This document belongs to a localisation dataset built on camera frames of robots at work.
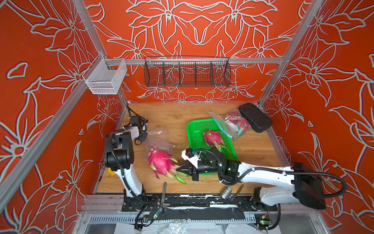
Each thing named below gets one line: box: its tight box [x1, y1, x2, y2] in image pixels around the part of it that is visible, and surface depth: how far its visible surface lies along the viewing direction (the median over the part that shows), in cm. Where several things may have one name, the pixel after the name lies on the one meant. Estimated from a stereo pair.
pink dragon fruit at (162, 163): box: [148, 147, 189, 185], surface depth 63 cm
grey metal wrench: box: [161, 181, 170, 208], surface depth 76 cm
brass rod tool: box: [234, 183, 244, 198], surface depth 78 cm
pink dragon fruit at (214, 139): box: [203, 129, 228, 153], surface depth 90 cm
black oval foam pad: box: [238, 102, 273, 133], surface depth 103 cm
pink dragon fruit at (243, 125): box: [224, 111, 251, 136], surface depth 99 cm
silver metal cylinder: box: [220, 185, 233, 201], surface depth 75 cm
